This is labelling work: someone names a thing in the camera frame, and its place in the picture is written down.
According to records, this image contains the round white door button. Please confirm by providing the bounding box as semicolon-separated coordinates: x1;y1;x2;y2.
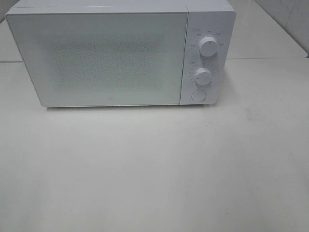
191;90;207;102

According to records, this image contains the white microwave knob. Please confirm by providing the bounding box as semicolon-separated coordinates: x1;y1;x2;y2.
197;34;219;57
194;68;212;86

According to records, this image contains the white microwave oven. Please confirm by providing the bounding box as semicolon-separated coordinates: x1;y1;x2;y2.
5;0;236;106

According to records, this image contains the white microwave door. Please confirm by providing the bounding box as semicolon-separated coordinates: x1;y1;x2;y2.
7;13;187;107

